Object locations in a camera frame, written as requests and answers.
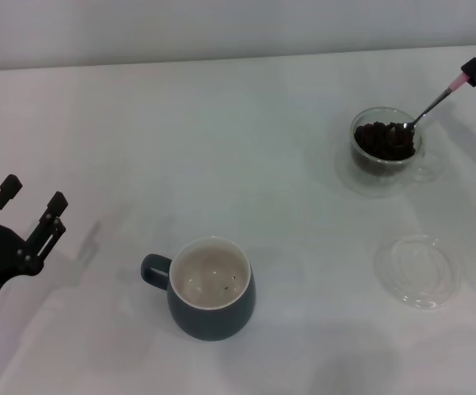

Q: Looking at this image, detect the pink-handled metal spoon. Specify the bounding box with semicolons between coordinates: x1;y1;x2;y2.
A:
387;51;476;150

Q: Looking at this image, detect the dark blue ceramic mug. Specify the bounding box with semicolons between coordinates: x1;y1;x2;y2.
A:
140;235;258;342

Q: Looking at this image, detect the clear double-walled glass cup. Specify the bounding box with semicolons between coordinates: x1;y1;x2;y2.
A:
348;106;443;186

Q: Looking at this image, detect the clear glass saucer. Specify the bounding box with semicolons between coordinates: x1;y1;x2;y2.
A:
334;135;445;198

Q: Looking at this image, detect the small clear glass dish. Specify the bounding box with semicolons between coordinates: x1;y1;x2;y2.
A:
372;234;464;310

